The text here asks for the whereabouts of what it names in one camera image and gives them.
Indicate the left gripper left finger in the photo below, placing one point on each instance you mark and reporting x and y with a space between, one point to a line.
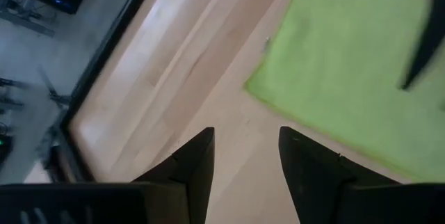
196 168

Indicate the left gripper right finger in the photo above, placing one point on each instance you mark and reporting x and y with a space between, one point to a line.
313 175

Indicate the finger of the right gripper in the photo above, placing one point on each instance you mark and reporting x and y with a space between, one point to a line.
427 39

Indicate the green microfiber towel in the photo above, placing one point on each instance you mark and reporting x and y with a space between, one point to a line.
347 78

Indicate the black floor stand legs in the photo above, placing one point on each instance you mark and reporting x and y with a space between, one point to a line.
52 93

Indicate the black device green light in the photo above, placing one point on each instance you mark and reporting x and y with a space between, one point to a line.
5 147

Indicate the grey metal shelf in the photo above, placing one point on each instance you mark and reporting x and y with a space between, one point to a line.
28 22

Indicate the black aluminium table frame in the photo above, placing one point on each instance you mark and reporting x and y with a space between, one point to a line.
104 53

